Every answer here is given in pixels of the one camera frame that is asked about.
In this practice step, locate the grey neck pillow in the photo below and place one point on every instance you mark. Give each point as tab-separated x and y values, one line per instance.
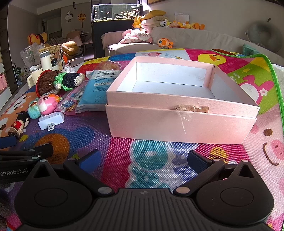
261	33

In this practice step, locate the panda wall clock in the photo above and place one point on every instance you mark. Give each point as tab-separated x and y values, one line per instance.
69	16

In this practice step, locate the framed wall picture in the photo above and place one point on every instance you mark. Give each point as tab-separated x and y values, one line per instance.
157	1

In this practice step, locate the black-haired toy figurine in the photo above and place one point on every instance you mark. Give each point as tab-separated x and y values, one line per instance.
18	125

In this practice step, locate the blue wipes packet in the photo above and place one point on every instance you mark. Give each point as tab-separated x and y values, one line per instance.
95	93

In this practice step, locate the small yellow plush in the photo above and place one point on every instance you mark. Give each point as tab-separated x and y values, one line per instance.
137	22

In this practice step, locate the yellow pillow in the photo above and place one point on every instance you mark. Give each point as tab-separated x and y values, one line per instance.
153	14

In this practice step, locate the bagged round bread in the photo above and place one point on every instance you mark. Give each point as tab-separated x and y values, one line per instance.
108	65

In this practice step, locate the glass fish tank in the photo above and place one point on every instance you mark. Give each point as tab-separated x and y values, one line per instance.
115	12

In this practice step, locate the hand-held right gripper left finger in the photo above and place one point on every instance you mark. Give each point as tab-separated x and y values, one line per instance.
93	158

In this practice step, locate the white plug charger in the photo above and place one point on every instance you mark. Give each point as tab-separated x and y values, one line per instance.
50	120

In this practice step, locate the pink pig toy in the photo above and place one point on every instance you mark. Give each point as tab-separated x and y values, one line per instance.
47	104

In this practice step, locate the white thermos bottle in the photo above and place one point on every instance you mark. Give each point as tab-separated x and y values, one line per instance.
46	61

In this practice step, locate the large yellow plush toy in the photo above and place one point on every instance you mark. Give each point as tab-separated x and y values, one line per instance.
36	38

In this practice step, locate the cream plastic jug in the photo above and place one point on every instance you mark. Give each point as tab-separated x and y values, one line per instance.
34	76

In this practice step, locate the yellow duck plush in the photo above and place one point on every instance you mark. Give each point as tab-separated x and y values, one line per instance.
190	25

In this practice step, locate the white drawer cabinet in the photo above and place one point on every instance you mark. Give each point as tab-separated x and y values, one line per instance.
5	86

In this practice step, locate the beige dining chair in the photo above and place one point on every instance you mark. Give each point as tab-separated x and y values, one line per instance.
74	36

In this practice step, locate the crochet doll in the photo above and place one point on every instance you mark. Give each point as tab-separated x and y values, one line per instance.
47	82

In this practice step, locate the black fish tank cabinet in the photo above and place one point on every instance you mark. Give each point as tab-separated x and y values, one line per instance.
98	37

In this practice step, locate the pink packet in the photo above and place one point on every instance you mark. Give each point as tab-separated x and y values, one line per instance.
71	102

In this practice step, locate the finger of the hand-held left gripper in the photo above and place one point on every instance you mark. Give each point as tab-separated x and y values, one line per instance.
42	150
7	142

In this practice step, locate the beige pillow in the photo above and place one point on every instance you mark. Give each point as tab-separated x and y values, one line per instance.
150	22

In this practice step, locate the pink cardboard box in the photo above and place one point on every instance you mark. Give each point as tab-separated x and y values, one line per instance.
177	124

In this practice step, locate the orange fish plush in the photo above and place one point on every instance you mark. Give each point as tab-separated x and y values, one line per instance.
164	42

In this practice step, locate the clear plastic bag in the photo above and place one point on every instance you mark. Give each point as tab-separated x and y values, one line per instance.
30	53

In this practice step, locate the colourful cartoon play mat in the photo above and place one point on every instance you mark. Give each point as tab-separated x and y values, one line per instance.
144	153

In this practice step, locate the pink patterned blanket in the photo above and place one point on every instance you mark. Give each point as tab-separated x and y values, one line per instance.
137	35

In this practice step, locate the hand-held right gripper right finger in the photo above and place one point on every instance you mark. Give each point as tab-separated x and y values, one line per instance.
197	161

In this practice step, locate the yellow hanging ornament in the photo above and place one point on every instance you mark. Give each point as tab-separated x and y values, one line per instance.
81	17

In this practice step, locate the teal-haired toy figure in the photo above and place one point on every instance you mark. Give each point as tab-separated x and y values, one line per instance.
33	112

